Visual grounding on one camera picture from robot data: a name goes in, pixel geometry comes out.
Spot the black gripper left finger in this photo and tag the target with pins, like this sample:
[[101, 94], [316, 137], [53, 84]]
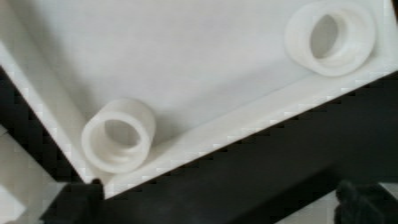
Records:
[[76, 206]]

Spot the white square tabletop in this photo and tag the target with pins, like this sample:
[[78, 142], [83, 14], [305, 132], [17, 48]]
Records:
[[230, 62]]

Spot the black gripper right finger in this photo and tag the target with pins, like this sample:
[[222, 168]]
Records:
[[367, 204]]

